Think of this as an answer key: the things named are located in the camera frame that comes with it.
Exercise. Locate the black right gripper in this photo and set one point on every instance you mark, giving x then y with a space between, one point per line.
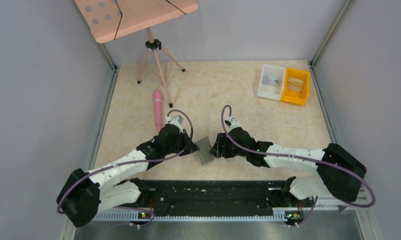
218 149

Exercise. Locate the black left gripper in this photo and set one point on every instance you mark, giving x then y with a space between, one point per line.
191 148

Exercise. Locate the grey-green leather card holder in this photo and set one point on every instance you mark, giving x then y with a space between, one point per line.
204 148

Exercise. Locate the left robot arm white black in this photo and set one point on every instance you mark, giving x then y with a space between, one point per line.
87 193

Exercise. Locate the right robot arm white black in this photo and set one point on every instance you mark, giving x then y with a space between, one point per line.
333 170

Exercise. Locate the card in white bin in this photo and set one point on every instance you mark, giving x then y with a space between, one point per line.
270 81

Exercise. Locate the card in yellow bin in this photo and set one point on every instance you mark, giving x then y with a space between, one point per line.
295 84

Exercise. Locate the pink cylindrical bottle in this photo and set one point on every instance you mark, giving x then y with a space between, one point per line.
158 109

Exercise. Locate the white plastic bin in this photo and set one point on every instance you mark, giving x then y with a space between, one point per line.
270 92

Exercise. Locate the yellow plastic bin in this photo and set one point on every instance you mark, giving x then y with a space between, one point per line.
292 97

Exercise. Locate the pink music stand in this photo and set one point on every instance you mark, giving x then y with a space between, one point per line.
109 20

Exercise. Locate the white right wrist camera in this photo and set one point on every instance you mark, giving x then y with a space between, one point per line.
232 123

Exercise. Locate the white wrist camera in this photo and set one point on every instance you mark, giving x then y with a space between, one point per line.
176 121
232 123

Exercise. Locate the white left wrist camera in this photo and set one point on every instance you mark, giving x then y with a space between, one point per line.
176 121

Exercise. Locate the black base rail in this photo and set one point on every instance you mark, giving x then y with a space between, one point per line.
214 198

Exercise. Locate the aluminium frame rail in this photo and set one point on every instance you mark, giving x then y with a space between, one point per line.
187 217

